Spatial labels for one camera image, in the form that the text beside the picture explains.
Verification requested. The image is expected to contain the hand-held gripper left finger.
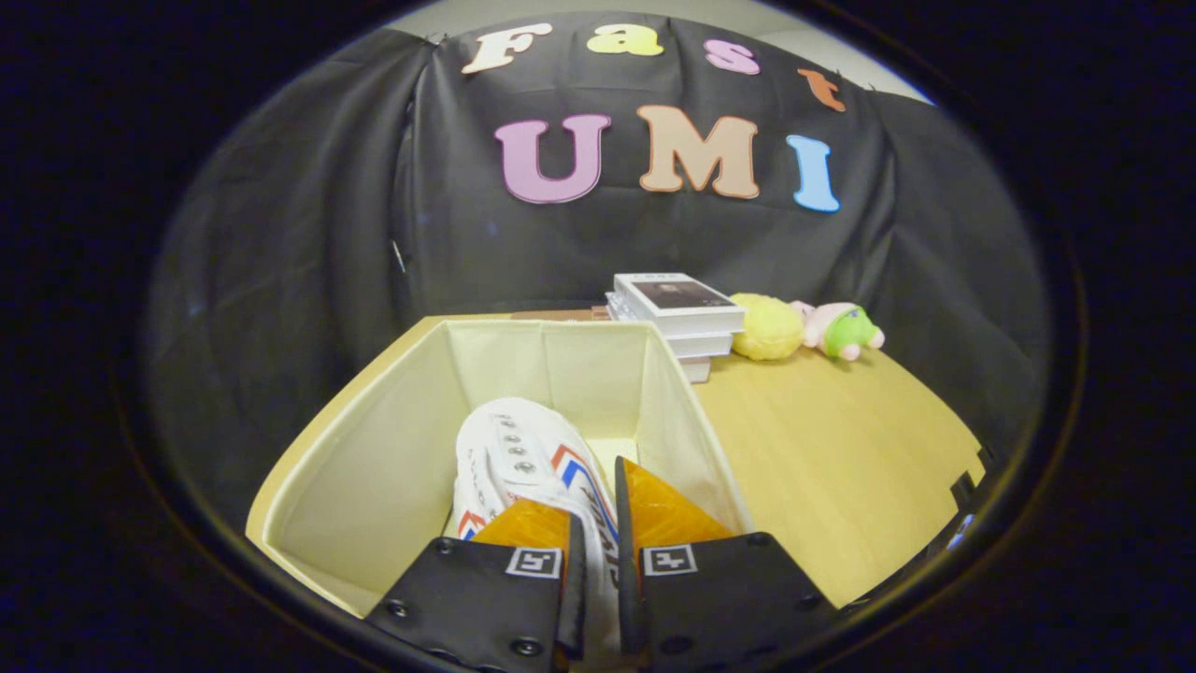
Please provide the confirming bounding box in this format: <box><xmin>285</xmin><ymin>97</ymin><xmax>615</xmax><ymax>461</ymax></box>
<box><xmin>364</xmin><ymin>497</ymin><xmax>589</xmax><ymax>673</ymax></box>

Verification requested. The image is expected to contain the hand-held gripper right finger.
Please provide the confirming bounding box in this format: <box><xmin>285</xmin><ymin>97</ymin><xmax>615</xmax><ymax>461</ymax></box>
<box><xmin>613</xmin><ymin>455</ymin><xmax>838</xmax><ymax>673</ymax></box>

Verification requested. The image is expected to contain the grey fabric storage box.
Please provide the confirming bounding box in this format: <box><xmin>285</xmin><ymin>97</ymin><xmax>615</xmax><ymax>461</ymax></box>
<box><xmin>245</xmin><ymin>318</ymin><xmax>753</xmax><ymax>620</ymax></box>

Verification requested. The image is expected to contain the white canvas shoe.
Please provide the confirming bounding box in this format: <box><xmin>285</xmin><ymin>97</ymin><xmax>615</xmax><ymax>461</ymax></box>
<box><xmin>453</xmin><ymin>397</ymin><xmax>622</xmax><ymax>673</ymax></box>

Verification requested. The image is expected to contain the yellow plush toy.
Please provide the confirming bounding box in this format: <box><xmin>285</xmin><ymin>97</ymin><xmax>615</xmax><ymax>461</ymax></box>
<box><xmin>730</xmin><ymin>293</ymin><xmax>804</xmax><ymax>362</ymax></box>

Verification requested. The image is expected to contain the pink and green plush toy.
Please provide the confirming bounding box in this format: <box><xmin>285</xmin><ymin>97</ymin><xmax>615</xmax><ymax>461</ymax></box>
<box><xmin>791</xmin><ymin>299</ymin><xmax>886</xmax><ymax>362</ymax></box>

